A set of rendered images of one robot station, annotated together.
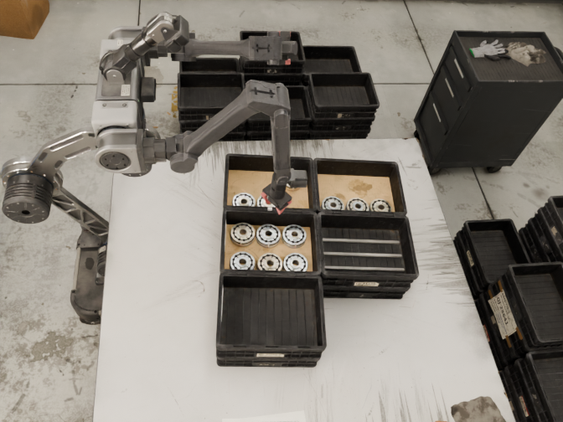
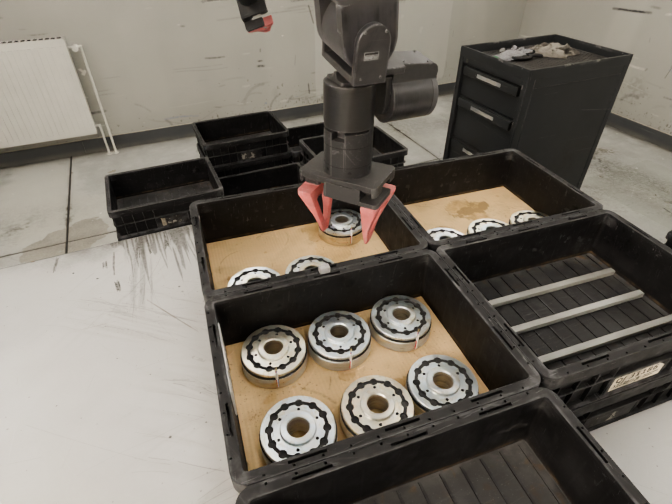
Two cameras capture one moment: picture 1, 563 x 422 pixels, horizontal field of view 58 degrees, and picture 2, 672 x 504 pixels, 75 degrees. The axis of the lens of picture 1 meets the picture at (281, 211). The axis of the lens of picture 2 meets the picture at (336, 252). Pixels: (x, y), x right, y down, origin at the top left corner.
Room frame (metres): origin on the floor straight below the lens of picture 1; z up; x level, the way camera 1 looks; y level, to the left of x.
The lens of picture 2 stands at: (0.66, 0.12, 1.40)
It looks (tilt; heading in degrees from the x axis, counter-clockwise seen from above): 38 degrees down; 351
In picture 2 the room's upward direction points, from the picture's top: straight up
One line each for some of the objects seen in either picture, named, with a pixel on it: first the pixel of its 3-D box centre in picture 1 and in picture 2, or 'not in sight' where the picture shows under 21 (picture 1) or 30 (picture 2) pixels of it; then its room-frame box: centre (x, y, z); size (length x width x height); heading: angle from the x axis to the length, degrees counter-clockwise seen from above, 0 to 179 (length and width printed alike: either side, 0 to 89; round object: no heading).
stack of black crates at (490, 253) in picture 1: (491, 259); not in sight; (1.60, -1.24, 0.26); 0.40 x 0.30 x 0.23; 15
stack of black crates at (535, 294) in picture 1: (528, 317); not in sight; (1.22, -1.35, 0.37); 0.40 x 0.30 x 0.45; 15
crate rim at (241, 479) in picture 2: (270, 241); (358, 342); (1.06, 0.02, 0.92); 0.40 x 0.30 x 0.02; 100
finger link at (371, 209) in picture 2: (279, 204); (359, 209); (1.12, 0.01, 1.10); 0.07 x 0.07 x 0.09; 54
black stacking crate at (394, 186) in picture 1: (356, 193); (474, 213); (1.42, -0.32, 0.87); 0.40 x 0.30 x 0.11; 100
